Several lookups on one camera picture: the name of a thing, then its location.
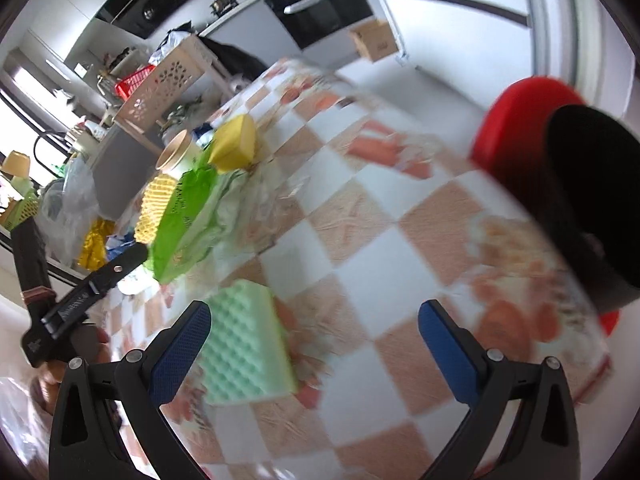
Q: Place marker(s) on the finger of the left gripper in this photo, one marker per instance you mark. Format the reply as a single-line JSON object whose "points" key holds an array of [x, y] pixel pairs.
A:
{"points": [[100, 282]]}

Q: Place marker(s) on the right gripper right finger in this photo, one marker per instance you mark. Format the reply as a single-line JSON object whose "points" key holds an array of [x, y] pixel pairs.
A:
{"points": [[476, 381]]}

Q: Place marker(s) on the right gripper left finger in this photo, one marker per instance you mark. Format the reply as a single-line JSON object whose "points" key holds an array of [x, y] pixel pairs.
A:
{"points": [[148, 379]]}

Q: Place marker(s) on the blue plastic wrapper bag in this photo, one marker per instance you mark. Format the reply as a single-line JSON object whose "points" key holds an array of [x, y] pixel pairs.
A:
{"points": [[116, 244]]}

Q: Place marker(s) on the yellow foam fruit net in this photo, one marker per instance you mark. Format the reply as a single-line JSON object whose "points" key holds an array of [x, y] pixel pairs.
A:
{"points": [[155, 199]]}

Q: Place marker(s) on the green snack bag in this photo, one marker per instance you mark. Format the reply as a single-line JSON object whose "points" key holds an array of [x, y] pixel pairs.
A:
{"points": [[200, 214]]}

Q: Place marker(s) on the green textured sponge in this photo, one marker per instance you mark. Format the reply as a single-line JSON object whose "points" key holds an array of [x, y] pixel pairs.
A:
{"points": [[244, 358]]}

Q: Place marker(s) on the paper cup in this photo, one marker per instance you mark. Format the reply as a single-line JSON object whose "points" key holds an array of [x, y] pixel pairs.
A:
{"points": [[180, 155]]}

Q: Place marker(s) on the yellow scouring sponge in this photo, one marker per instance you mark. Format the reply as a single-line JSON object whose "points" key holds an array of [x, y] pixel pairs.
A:
{"points": [[234, 145]]}

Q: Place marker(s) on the black trash bin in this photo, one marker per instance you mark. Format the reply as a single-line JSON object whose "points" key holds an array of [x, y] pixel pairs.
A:
{"points": [[586, 190]]}

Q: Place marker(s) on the gold foil bag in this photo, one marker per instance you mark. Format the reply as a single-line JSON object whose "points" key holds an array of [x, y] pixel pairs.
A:
{"points": [[93, 252]]}

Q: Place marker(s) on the clear plastic bag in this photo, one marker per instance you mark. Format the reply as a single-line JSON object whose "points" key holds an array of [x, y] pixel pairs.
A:
{"points": [[66, 214]]}

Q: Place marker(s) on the black faucet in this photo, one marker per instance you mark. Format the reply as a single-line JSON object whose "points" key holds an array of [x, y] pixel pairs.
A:
{"points": [[55, 140]]}

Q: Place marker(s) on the red plastic basket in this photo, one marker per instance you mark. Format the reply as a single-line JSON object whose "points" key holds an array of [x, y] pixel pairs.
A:
{"points": [[125, 88]]}

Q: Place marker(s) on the floral checkered tablecloth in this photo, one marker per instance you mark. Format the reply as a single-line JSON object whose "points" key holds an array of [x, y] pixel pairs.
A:
{"points": [[362, 215]]}

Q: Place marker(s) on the beige plastic shelf rack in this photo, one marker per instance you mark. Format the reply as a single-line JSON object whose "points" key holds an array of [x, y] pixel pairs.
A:
{"points": [[181, 68]]}

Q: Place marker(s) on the red plastic stool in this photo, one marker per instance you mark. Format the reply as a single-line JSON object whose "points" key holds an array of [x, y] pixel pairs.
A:
{"points": [[511, 147]]}

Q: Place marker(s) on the black jacket on rack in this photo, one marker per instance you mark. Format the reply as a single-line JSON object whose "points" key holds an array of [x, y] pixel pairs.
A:
{"points": [[235, 60]]}

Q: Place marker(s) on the steel pot on stove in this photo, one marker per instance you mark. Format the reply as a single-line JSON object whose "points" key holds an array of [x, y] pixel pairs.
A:
{"points": [[221, 7]]}

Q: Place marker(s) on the black built-in oven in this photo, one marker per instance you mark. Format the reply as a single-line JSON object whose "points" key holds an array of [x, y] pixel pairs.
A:
{"points": [[309, 21]]}

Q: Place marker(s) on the cardboard box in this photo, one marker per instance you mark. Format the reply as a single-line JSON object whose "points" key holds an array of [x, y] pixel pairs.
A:
{"points": [[374, 40]]}

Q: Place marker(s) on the white refrigerator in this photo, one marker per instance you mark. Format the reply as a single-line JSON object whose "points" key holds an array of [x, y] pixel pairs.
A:
{"points": [[477, 47]]}

